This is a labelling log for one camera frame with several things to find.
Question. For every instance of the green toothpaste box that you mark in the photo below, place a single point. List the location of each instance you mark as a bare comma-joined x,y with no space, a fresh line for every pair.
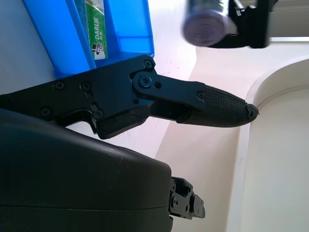
96,31

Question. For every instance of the blue plastic tray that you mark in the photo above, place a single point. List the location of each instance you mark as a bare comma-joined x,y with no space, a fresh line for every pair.
128,21

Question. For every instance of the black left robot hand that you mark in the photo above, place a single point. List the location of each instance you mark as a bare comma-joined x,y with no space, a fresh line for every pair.
251,24

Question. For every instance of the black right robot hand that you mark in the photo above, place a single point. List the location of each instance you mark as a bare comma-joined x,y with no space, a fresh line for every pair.
72,174

